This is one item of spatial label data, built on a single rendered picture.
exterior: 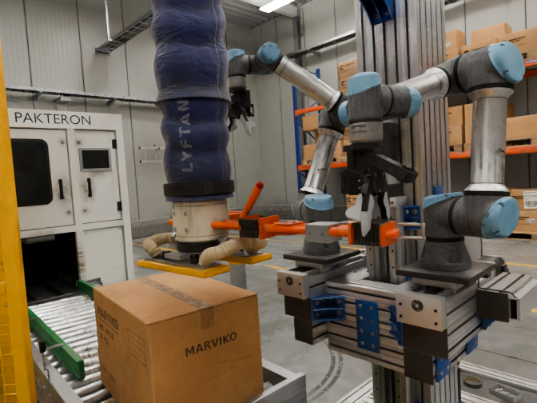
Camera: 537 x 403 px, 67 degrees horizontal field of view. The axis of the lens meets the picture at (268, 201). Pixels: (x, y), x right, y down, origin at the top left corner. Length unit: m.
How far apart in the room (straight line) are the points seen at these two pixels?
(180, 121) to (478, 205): 0.87
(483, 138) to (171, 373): 1.13
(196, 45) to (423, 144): 0.84
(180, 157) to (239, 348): 0.67
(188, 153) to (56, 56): 9.59
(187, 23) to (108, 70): 9.84
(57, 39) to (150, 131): 2.90
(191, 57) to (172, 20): 0.12
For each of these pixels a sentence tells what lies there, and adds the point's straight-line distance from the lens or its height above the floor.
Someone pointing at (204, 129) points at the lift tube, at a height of 1.51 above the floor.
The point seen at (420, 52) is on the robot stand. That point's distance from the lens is 1.61.
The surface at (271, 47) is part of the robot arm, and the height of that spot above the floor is 1.83.
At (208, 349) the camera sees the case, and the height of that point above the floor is 0.81.
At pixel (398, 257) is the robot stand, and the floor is 1.04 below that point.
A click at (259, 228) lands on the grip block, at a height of 1.22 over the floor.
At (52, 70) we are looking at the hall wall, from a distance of 10.62.
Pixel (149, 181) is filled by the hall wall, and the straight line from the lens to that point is 11.08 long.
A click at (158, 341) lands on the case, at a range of 1.30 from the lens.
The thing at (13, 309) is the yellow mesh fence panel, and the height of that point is 0.91.
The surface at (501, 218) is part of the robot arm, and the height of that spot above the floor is 1.20.
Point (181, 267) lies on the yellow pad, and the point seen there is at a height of 1.11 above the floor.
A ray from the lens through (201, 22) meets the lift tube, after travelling 1.29.
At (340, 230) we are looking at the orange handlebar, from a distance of 0.96.
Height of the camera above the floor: 1.35
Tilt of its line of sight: 3 degrees down
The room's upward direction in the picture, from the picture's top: 4 degrees counter-clockwise
